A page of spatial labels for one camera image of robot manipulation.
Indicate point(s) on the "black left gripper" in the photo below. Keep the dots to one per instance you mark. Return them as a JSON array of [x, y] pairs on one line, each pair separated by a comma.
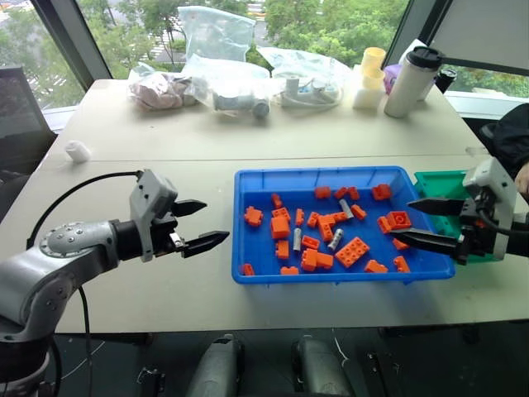
[[163, 235]]

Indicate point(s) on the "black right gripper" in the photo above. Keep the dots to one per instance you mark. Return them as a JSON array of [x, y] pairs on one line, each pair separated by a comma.
[[475, 246]]

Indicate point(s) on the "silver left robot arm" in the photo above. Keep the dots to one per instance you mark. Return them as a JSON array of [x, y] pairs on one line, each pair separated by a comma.
[[53, 264]]

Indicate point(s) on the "green plastic tray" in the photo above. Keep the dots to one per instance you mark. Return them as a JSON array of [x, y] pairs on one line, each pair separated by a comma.
[[438, 184]]

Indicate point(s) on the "person's bare hand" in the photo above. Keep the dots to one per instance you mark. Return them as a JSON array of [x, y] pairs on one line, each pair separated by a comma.
[[524, 182]]

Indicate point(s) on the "upside-down orange toy brick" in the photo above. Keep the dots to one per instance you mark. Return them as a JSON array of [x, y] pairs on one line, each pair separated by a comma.
[[399, 220]]

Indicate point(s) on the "blue plastic tray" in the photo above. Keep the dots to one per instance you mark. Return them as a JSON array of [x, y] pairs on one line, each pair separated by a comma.
[[264, 248]]

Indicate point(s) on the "orange 2x4 toy brick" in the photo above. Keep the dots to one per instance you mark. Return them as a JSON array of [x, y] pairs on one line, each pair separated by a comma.
[[352, 252]]

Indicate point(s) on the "person's black sleeve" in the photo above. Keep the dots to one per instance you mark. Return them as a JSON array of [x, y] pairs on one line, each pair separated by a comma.
[[512, 136]]

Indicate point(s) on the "plastic bag with pink items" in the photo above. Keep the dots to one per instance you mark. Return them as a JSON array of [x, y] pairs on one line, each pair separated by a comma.
[[159, 93]]

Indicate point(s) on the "small white cylinder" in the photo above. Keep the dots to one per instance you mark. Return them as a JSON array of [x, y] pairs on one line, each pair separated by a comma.
[[78, 151]]

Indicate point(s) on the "white tumbler with black lid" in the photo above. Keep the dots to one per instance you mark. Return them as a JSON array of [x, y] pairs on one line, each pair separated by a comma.
[[409, 87]]

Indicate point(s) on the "plastic bag with grey item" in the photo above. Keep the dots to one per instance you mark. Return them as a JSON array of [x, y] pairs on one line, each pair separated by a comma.
[[235, 89]]

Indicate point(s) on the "white foam block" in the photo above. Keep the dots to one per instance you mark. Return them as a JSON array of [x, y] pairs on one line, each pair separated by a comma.
[[367, 98]]

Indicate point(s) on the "black cup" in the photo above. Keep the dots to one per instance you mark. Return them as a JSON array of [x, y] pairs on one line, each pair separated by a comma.
[[445, 79]]

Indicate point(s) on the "dark rounded shape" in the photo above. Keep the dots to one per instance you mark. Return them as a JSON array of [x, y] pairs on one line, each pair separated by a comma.
[[217, 368], [320, 368]]

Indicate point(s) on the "purple container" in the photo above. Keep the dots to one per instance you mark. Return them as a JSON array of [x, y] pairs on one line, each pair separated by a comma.
[[390, 78]]

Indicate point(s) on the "stacked yellow cups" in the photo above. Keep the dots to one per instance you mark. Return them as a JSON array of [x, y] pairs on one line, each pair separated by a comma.
[[373, 68]]

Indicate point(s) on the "empty clear plastic bag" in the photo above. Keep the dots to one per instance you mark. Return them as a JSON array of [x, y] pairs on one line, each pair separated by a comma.
[[219, 33]]

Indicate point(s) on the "black chair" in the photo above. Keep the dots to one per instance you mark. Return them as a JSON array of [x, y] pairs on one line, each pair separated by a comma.
[[20, 120]]

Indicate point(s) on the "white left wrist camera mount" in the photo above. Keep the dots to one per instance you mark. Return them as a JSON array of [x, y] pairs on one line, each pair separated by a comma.
[[151, 190]]

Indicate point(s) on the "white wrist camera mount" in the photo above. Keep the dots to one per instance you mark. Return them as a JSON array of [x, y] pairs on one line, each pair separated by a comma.
[[151, 190], [494, 175]]

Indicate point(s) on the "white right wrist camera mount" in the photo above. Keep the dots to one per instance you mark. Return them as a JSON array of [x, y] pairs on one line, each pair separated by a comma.
[[494, 175]]

